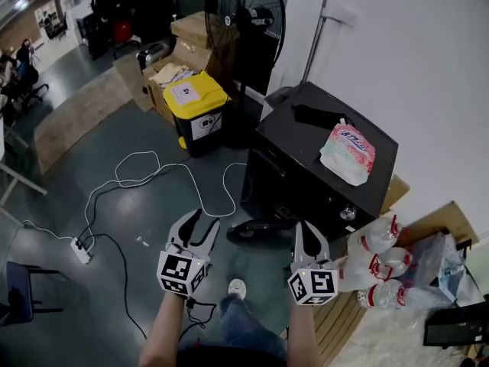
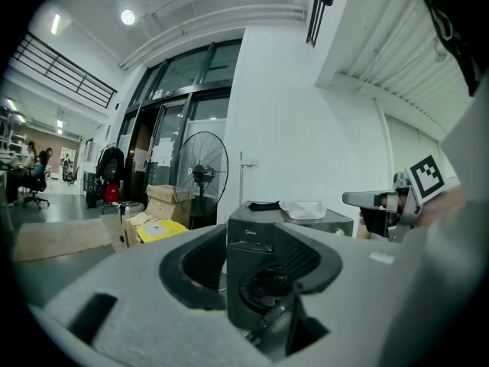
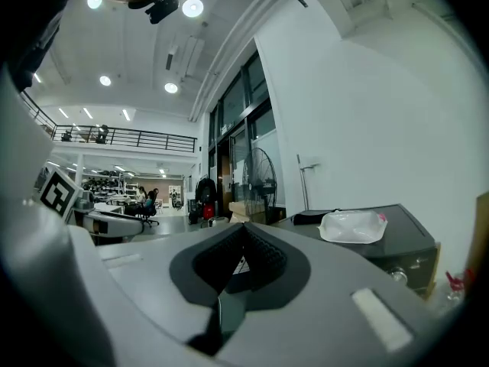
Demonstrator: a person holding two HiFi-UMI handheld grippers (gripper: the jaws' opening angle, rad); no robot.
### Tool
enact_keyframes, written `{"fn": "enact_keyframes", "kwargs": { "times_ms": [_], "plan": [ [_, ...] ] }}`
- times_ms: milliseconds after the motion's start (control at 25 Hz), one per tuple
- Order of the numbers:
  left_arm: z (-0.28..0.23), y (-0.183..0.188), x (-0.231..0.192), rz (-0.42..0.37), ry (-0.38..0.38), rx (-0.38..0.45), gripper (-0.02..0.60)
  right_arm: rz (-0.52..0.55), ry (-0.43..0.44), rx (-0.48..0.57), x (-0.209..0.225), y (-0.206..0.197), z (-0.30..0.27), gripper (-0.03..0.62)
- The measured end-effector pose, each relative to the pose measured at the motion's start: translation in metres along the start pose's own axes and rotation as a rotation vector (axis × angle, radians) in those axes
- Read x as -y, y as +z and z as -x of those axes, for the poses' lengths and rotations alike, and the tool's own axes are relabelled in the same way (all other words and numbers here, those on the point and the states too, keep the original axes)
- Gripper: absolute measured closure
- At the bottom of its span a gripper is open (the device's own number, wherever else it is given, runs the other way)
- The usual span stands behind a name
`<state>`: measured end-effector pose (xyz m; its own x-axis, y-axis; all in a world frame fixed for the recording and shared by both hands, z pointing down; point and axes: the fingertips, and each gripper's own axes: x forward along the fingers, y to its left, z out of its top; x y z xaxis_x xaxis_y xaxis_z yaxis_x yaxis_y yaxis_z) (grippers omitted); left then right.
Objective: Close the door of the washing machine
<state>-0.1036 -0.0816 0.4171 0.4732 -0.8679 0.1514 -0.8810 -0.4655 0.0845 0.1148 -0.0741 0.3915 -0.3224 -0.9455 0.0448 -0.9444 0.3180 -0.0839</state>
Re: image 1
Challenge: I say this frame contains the black cabinet machine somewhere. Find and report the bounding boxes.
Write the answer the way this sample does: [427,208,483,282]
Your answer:
[240,81,400,244]

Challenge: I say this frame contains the blue chair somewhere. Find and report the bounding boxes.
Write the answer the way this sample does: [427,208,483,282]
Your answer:
[0,260,64,326]

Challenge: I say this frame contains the thin black cable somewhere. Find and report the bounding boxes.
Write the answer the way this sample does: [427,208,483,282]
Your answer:
[78,157,194,250]

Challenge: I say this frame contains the thick black floor cable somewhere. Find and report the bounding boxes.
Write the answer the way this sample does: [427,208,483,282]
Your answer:
[89,233,148,340]

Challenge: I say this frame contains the red suitcase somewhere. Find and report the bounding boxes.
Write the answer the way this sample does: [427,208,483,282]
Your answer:
[113,20,133,44]

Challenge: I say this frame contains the black monitor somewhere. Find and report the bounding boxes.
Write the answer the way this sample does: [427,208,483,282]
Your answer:
[423,302,489,349]

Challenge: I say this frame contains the clear plastic bag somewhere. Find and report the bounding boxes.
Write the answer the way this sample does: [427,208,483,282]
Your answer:
[404,231,474,309]

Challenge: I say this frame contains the metal pole stand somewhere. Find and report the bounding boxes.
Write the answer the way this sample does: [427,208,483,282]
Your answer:
[301,0,358,86]

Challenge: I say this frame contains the black standing fan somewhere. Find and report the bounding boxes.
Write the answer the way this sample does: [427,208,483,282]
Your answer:
[204,0,287,151]

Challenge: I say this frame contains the white power strip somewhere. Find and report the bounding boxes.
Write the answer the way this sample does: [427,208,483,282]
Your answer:
[70,237,94,265]

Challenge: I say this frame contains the person's white shoe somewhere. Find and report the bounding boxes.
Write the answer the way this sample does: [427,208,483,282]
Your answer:
[228,278,248,301]

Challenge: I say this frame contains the pink detergent pouch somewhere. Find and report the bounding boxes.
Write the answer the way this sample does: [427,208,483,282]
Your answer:
[319,117,376,187]

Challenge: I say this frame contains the person's dark shirt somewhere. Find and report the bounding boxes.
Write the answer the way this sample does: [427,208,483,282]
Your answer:
[175,348,287,367]

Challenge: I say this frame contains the black office chair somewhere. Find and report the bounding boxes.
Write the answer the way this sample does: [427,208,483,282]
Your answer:
[15,63,50,110]

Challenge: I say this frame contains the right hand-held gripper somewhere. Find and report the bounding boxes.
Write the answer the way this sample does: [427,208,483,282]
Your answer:
[287,219,340,307]

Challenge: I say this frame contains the large cardboard sheet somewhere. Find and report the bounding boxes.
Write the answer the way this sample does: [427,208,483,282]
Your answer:
[404,200,481,244]

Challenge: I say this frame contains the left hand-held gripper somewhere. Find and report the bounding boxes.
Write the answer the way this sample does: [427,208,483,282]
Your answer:
[157,207,222,297]

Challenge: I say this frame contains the long white cable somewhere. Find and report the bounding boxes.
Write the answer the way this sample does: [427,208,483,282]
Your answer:
[83,150,248,244]

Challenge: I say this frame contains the open cardboard box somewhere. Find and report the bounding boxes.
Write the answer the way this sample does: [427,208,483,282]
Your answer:
[143,57,199,125]

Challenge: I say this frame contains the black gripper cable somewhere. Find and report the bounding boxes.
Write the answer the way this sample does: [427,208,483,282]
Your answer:
[178,297,219,343]

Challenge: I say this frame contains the person's right forearm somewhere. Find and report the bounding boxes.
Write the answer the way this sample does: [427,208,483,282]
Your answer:
[288,302,322,367]

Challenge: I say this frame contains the person's left forearm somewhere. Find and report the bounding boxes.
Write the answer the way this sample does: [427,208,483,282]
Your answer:
[139,292,188,367]

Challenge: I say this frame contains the silver cylinder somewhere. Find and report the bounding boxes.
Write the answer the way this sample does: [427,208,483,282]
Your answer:
[135,41,171,68]

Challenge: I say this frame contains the short white cable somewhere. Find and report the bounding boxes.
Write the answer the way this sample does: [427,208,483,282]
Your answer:
[21,219,76,242]

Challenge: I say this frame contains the small cardboard box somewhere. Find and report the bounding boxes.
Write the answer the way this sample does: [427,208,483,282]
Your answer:
[380,174,412,216]

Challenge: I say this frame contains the black fabric pouch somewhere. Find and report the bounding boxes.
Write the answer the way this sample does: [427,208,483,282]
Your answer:
[292,103,347,129]

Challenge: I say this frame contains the brown floor mat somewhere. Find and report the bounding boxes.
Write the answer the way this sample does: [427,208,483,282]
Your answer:
[33,70,133,175]

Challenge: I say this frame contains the wooden slat pallet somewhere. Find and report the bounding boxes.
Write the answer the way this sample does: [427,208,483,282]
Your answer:
[282,288,368,366]

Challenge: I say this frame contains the person's blue jeans leg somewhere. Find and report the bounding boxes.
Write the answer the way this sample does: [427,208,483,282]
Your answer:
[219,294,287,362]

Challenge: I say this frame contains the yellow-lid black bin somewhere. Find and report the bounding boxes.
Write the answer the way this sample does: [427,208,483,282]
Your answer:
[163,70,233,159]

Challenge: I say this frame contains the closed cardboard box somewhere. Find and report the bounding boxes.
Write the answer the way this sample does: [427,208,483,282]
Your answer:
[170,11,215,49]

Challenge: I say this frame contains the gray plastic tray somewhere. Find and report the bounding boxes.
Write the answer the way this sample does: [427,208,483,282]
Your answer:
[263,86,297,110]

